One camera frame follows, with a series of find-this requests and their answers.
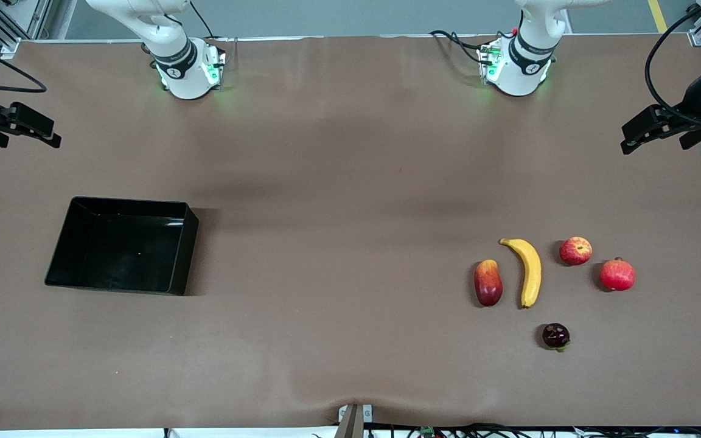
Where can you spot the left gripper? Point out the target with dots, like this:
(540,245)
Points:
(695,100)

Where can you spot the red yellow apple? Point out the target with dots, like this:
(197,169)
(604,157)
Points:
(575,251)

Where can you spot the black plastic box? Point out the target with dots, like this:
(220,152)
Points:
(125,249)

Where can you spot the yellow banana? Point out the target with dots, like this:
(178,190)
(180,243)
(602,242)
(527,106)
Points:
(532,271)

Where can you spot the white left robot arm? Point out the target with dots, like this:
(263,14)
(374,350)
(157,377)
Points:
(521,67)

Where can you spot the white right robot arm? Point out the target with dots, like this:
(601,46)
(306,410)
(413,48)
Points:
(186,67)

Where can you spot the red pomegranate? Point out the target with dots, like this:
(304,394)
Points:
(617,275)

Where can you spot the dark purple mangosteen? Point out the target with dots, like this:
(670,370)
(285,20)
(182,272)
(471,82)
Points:
(555,336)

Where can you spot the red yellow mango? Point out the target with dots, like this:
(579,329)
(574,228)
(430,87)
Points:
(488,285)

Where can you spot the brown table cover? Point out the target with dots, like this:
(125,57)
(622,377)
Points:
(350,152)

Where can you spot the metal table clamp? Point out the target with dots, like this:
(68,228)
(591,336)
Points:
(353,421)

